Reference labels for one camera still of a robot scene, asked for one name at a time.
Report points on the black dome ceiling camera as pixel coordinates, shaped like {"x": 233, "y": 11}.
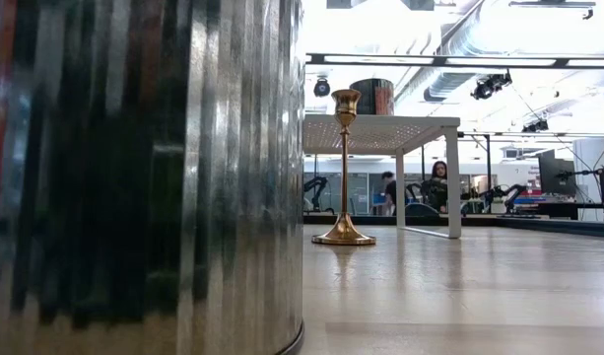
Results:
{"x": 321, "y": 88}

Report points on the white perforated metal shelf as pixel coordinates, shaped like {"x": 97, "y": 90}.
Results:
{"x": 405, "y": 121}

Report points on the black boom stand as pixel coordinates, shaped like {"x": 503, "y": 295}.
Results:
{"x": 602, "y": 190}

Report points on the medium brass candlestick holder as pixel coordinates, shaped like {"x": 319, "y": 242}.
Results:
{"x": 344, "y": 234}

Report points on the person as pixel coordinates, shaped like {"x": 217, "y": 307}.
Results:
{"x": 438, "y": 185}
{"x": 390, "y": 190}

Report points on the black monitor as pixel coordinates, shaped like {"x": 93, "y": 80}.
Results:
{"x": 557, "y": 175}

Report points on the silver ceiling air duct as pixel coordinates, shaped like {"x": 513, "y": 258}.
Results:
{"x": 459, "y": 74}

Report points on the black ceiling spotlight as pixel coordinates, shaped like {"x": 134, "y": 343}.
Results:
{"x": 535, "y": 126}
{"x": 489, "y": 85}

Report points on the black ceiling light rail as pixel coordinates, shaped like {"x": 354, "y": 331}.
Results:
{"x": 439, "y": 61}

